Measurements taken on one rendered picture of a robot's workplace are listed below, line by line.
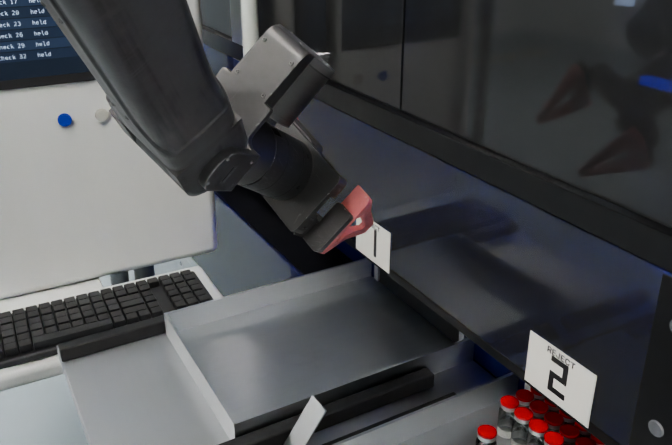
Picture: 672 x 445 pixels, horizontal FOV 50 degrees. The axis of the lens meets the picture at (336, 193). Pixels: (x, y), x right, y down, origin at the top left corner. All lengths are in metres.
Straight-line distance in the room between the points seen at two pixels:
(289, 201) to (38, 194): 0.74
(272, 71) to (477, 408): 0.53
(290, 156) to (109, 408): 0.46
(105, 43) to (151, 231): 1.05
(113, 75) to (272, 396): 0.62
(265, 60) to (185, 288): 0.78
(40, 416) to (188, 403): 1.52
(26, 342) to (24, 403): 1.30
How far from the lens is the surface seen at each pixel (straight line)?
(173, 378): 0.97
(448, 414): 0.88
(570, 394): 0.75
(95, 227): 1.34
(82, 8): 0.31
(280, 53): 0.53
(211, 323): 1.06
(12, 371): 1.19
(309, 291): 1.12
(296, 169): 0.60
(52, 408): 2.44
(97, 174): 1.31
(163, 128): 0.42
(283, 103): 0.54
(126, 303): 1.24
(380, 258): 0.96
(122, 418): 0.92
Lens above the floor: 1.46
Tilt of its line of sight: 23 degrees down
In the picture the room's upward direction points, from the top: straight up
